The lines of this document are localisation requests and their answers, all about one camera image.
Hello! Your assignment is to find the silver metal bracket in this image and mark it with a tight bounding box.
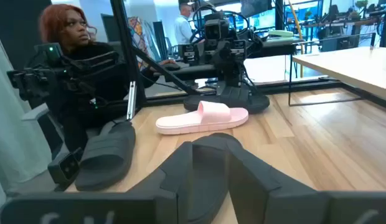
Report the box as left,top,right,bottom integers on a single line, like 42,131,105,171
126,81,137,121

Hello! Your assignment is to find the small black table camera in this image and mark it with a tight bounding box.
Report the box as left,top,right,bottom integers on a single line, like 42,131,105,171
47,147,85,192

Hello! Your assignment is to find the yellow cable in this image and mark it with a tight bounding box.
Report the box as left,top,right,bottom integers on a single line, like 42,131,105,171
287,0,305,78

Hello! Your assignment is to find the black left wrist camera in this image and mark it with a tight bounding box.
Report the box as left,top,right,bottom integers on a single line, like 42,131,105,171
204,18,231,41

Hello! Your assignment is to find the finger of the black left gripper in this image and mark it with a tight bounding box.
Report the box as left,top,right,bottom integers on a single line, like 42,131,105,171
232,39,248,62
179,43,199,65

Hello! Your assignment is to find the person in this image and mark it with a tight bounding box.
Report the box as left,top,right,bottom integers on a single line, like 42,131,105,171
38,3,181,153
174,2,194,45

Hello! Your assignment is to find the colourful patterned banner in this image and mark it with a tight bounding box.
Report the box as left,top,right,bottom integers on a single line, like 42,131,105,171
127,16,156,71

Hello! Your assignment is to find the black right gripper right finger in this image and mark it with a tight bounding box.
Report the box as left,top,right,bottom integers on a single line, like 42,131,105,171
226,146,386,224

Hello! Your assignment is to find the wooden shelf black metal frame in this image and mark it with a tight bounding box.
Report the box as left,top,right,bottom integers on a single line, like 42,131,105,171
288,32,386,111

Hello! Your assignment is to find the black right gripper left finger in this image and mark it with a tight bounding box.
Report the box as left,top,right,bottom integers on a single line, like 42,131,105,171
0,141,194,224

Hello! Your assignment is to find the black aluminium rig frame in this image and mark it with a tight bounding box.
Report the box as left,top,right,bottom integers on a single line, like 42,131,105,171
110,0,386,121

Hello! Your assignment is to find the pink rubber slide sandal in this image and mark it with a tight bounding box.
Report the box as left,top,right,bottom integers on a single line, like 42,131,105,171
155,100,250,136

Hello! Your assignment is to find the black rubber slide sandal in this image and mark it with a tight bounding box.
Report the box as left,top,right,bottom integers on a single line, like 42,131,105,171
188,133,245,224
183,85,271,114
74,120,136,192

